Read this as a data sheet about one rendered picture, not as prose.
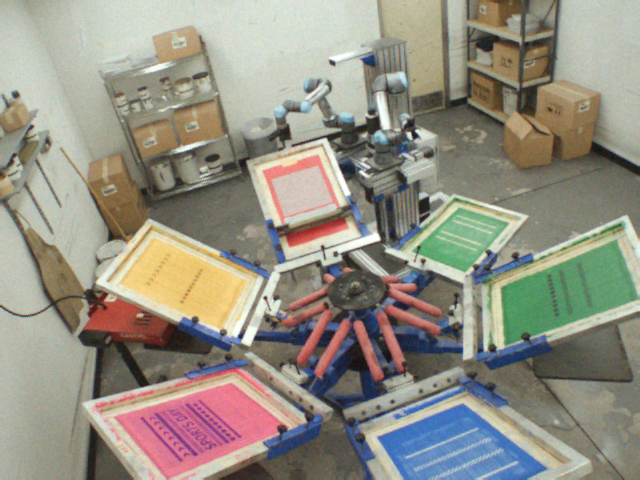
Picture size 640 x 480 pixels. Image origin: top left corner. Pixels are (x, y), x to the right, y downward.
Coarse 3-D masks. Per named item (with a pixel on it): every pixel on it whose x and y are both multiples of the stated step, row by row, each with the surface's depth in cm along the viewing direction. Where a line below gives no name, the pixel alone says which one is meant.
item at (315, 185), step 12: (312, 156) 340; (300, 168) 336; (312, 168) 336; (300, 180) 332; (312, 180) 333; (324, 180) 333; (312, 192) 329; (324, 192) 329; (312, 204) 325; (324, 204) 325; (336, 204) 326; (324, 228) 319; (336, 228) 319
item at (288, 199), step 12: (276, 168) 336; (288, 168) 336; (276, 180) 332; (288, 180) 332; (276, 192) 329; (288, 192) 329; (300, 192) 329; (276, 204) 325; (288, 204) 325; (300, 204) 325; (288, 216) 322; (312, 228) 318; (288, 240) 315; (300, 240) 315; (312, 240) 315
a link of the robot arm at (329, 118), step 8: (304, 80) 363; (312, 80) 359; (304, 88) 363; (312, 88) 360; (320, 104) 377; (328, 104) 381; (328, 112) 385; (336, 112) 392; (328, 120) 391; (336, 120) 392; (328, 128) 401; (336, 128) 397
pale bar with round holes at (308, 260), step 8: (360, 240) 306; (368, 240) 306; (376, 240) 306; (328, 248) 304; (336, 248) 304; (344, 248) 304; (352, 248) 304; (360, 248) 309; (312, 256) 301; (320, 256) 302; (280, 264) 299; (288, 264) 299; (296, 264) 299; (304, 264) 300; (312, 264) 304; (280, 272) 298
